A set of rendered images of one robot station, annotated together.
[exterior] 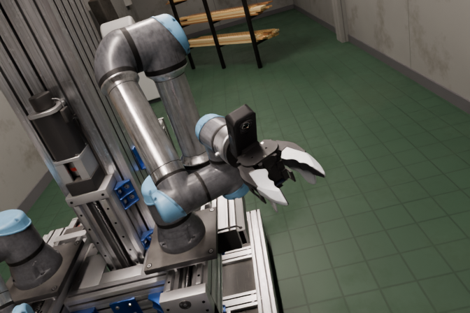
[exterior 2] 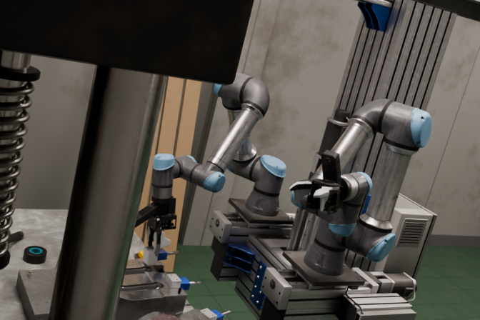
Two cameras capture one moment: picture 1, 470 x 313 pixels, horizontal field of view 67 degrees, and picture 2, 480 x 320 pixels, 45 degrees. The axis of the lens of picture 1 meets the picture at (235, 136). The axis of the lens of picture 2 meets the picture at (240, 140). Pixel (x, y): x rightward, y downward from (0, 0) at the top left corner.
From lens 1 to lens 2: 126 cm
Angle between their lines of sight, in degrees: 54
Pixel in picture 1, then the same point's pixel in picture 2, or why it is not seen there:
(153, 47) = (393, 122)
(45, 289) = (249, 214)
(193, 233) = (324, 263)
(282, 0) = not seen: outside the picture
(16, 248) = (262, 180)
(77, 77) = not seen: hidden behind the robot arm
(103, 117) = (361, 153)
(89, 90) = not seen: hidden behind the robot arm
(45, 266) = (263, 206)
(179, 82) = (395, 157)
